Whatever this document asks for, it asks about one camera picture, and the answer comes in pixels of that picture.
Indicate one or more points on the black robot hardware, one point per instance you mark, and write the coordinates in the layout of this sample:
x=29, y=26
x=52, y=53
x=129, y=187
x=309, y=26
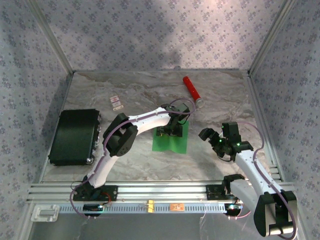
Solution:
x=162, y=191

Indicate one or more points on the aluminium back rail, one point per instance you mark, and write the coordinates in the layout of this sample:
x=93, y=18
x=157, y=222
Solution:
x=125, y=71

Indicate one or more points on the black controller board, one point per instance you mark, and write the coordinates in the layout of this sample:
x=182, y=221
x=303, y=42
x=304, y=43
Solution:
x=233, y=208
x=91, y=208

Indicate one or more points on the yellow tag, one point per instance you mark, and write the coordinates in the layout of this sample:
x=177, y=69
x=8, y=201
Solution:
x=150, y=206

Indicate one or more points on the small white red card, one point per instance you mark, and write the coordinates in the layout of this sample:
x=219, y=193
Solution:
x=116, y=102

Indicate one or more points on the aluminium side rail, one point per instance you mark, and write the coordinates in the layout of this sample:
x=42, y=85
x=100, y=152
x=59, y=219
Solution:
x=263, y=112

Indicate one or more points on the aluminium corner post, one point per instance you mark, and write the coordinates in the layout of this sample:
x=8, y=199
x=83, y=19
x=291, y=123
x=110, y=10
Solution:
x=51, y=37
x=269, y=37

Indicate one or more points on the green paper sheet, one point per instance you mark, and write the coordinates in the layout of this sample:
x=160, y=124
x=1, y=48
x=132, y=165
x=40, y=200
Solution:
x=170, y=145

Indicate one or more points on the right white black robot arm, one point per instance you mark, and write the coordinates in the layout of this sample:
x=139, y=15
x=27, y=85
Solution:
x=247, y=162

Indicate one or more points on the orange label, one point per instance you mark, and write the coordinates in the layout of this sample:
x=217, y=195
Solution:
x=177, y=207

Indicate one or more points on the grey metal bracket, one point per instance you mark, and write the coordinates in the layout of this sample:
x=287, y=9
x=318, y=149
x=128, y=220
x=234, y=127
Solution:
x=45, y=213

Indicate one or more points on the black hard case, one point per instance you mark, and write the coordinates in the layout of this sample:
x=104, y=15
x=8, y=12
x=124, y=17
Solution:
x=72, y=137

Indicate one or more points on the red tube with clear cap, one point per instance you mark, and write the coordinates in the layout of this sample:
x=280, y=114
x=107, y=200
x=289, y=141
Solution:
x=191, y=87

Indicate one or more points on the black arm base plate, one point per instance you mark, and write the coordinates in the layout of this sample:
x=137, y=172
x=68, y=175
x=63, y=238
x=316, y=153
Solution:
x=112, y=192
x=212, y=192

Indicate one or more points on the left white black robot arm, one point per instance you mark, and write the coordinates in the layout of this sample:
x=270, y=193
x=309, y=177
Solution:
x=147, y=122

